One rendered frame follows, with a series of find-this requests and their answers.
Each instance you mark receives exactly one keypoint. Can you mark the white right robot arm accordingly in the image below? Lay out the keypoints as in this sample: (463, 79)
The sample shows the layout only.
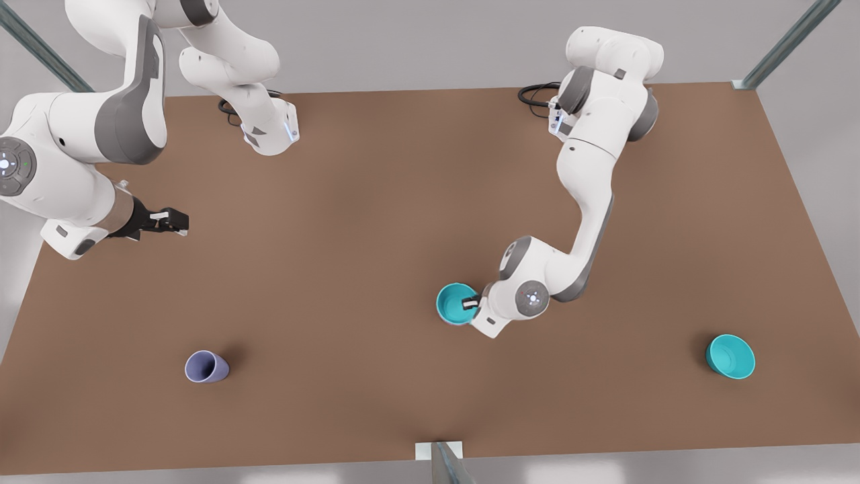
(74, 121)

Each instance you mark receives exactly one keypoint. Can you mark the teal bowl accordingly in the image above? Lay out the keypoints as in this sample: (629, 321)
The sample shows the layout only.
(729, 356)
(450, 304)

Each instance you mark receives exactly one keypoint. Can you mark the silver frame post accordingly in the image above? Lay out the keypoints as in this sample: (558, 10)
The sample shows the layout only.
(447, 464)
(44, 50)
(786, 44)

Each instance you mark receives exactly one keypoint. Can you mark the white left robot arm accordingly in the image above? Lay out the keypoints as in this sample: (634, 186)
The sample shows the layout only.
(591, 168)

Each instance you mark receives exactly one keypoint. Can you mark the lavender cup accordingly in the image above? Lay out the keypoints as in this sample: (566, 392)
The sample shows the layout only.
(205, 368)

